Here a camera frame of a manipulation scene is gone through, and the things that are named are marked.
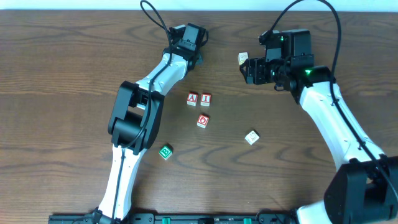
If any red letter A block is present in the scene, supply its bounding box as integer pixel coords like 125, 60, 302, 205
187, 93, 198, 106

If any red letter I block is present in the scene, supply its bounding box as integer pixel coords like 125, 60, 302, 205
200, 93, 211, 106

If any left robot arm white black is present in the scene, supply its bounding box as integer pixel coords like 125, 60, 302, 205
92, 24, 208, 223

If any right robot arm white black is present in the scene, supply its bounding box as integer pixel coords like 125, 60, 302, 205
239, 29, 397, 223

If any plain wooden block far right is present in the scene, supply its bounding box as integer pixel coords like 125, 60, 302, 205
238, 52, 249, 65

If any plain wooden block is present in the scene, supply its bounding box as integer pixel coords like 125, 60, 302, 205
245, 131, 259, 145
238, 52, 249, 65

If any red apple picture block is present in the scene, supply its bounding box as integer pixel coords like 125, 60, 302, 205
197, 114, 210, 128

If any plain wooden block near right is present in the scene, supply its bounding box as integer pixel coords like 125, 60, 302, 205
245, 131, 259, 145

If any green letter B block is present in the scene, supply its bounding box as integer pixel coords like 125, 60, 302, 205
159, 145, 173, 160

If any black mounting rail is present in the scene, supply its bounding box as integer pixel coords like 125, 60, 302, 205
48, 212, 299, 224

